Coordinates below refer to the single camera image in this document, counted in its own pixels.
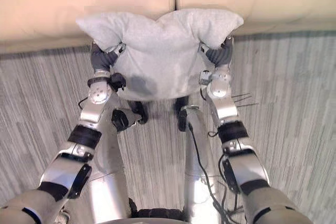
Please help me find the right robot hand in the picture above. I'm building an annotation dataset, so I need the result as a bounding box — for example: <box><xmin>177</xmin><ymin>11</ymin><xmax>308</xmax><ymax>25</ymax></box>
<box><xmin>199</xmin><ymin>35</ymin><xmax>235</xmax><ymax>70</ymax></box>

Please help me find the silver robot leg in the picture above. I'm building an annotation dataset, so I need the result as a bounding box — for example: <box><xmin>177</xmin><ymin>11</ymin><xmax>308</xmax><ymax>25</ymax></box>
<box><xmin>174</xmin><ymin>97</ymin><xmax>224</xmax><ymax>224</ymax></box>
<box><xmin>65</xmin><ymin>99</ymin><xmax>148</xmax><ymax>224</ymax></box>

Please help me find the silver left robot leg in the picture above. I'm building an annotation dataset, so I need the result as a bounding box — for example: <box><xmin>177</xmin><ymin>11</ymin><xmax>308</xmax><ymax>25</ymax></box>
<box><xmin>65</xmin><ymin>99</ymin><xmax>148</xmax><ymax>224</ymax></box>

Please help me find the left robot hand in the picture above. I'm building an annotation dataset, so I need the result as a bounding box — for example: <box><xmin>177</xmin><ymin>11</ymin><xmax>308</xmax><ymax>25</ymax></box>
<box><xmin>90</xmin><ymin>39</ymin><xmax>127</xmax><ymax>74</ymax></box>

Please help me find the light grey cushion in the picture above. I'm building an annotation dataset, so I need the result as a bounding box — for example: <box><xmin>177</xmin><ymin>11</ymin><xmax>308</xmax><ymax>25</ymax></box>
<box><xmin>75</xmin><ymin>8</ymin><xmax>244</xmax><ymax>102</ymax></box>

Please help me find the beige leather sofa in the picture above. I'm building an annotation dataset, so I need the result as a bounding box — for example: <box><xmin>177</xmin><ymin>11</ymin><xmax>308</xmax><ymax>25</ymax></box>
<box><xmin>0</xmin><ymin>0</ymin><xmax>336</xmax><ymax>55</ymax></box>

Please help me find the black cable on leg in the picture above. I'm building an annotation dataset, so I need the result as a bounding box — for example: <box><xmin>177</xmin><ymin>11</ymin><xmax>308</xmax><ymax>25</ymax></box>
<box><xmin>185</xmin><ymin>123</ymin><xmax>245</xmax><ymax>224</ymax></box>

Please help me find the silver right robot leg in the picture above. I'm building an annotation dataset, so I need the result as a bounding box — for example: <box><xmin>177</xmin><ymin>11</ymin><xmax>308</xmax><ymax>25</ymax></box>
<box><xmin>174</xmin><ymin>97</ymin><xmax>224</xmax><ymax>224</ymax></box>

